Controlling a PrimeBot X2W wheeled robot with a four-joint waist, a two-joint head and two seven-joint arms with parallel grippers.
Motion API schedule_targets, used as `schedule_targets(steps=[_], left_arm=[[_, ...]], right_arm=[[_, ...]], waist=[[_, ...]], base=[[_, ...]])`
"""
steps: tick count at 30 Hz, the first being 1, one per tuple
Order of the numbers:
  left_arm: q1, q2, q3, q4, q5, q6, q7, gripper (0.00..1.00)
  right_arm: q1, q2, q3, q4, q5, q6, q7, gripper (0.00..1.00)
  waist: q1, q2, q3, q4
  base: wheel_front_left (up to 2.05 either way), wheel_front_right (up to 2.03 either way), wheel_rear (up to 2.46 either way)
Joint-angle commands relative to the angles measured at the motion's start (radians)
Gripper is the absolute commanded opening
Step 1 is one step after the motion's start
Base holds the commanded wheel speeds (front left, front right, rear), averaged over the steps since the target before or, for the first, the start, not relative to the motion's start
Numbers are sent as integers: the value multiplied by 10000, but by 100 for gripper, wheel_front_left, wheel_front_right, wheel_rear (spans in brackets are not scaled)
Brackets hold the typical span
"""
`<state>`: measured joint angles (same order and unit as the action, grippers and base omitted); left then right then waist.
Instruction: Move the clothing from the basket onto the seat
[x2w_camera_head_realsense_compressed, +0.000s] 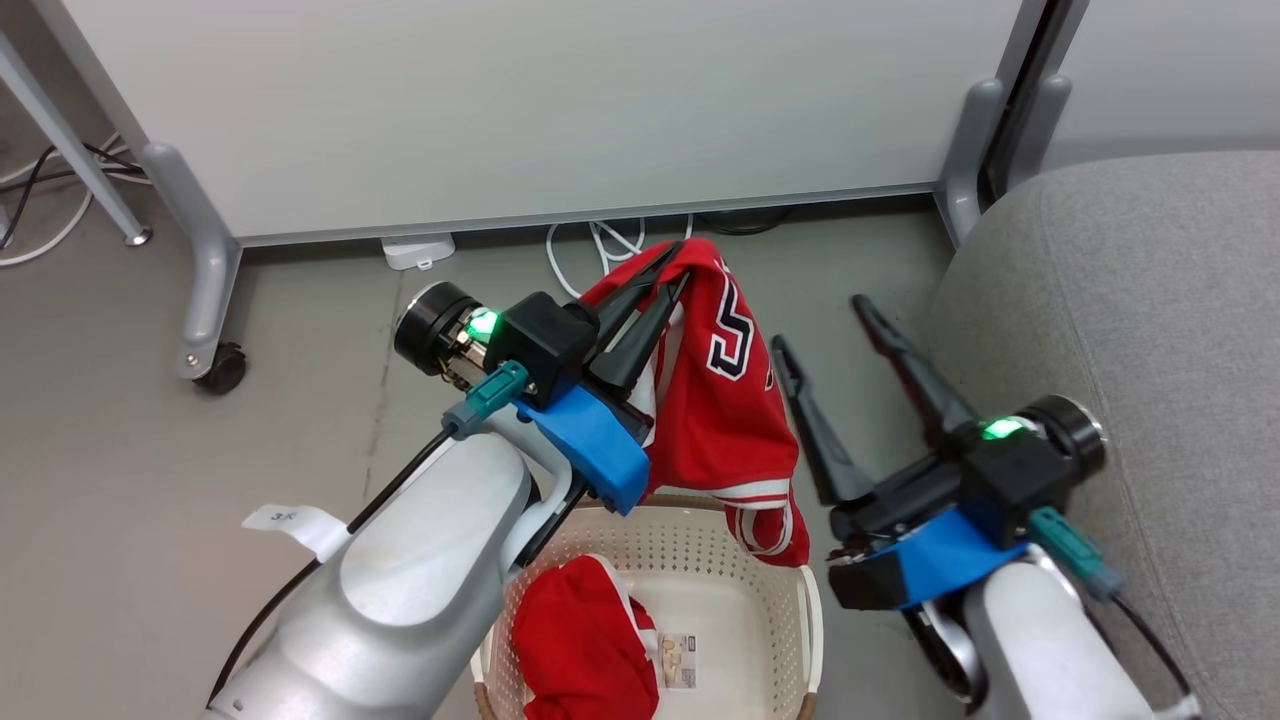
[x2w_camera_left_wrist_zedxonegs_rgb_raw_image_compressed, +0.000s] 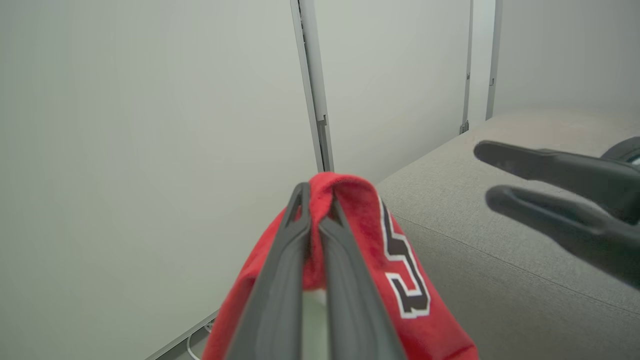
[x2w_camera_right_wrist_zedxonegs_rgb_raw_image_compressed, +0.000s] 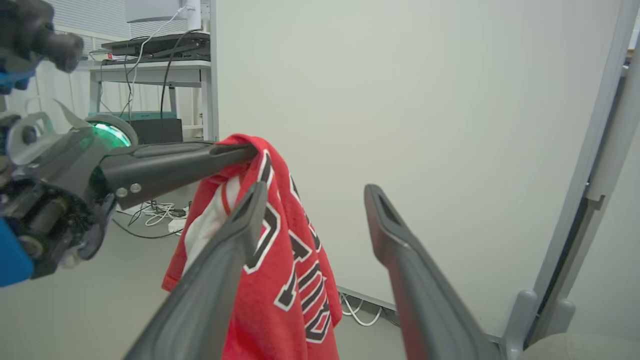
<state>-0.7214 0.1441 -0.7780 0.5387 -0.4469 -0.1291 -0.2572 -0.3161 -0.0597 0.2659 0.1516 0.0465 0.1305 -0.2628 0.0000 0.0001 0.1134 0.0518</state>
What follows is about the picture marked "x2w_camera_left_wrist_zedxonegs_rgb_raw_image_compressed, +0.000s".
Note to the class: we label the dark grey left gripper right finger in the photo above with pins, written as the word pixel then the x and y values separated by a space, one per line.
pixel 350 310

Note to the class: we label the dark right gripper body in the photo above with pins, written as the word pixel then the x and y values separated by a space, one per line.
pixel 627 151

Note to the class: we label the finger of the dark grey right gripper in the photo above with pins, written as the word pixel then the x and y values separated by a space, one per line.
pixel 575 175
pixel 575 230

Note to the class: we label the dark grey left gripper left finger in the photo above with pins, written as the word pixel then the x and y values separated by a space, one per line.
pixel 280 290

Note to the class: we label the red jersey with number print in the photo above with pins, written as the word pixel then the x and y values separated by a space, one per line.
pixel 360 210

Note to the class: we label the grey fabric sofa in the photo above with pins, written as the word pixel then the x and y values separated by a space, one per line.
pixel 500 300

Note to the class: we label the white partition panel grey frame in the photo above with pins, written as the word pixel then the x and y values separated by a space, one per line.
pixel 400 75
pixel 565 50
pixel 150 150

